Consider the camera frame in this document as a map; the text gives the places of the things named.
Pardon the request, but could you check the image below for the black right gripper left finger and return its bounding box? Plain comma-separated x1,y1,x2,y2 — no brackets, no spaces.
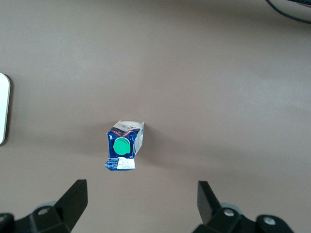
0,179,88,233

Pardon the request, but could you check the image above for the blue milk carton green cap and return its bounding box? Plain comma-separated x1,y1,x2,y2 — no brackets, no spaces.
104,120,145,172

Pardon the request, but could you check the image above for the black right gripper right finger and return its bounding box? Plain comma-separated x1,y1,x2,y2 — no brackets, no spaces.
191,181,295,233

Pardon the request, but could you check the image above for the black cable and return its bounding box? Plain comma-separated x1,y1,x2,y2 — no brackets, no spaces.
264,0,311,25

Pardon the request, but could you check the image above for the cream tray with bear print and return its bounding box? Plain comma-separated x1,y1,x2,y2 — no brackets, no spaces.
0,72,12,147

